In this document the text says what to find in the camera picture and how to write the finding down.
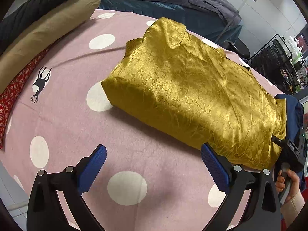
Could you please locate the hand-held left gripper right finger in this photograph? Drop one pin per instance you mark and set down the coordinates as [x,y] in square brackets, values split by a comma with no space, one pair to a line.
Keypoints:
[215,168]

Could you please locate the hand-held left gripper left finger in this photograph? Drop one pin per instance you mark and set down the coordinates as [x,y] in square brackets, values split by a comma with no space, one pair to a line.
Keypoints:
[92,170]

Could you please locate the gold satin garment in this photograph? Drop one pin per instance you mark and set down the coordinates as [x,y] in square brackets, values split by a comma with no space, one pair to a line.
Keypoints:
[192,89]

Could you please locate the person's right forearm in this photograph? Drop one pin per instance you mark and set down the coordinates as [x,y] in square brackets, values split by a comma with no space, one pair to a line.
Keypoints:
[297,209]

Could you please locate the person's right hand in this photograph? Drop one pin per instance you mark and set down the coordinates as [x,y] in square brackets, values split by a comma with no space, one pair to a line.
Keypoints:
[295,185]

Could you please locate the navy blue garment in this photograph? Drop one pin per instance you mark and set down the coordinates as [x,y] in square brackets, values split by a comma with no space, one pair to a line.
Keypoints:
[292,115]

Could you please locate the pink polka dot blanket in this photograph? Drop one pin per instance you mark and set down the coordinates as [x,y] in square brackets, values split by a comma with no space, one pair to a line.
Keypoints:
[72,125]

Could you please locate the shelf of assorted goods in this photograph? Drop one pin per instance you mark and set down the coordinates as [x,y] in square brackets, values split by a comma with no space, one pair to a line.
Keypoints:
[297,57]

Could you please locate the red floral cloth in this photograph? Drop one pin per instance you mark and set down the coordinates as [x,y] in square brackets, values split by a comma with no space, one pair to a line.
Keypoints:
[16,89]

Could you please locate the black round stool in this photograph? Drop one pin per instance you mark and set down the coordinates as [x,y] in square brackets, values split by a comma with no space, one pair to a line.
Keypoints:
[237,48]

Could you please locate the tan folded cloth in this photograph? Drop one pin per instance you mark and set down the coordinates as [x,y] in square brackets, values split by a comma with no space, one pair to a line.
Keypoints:
[48,28]

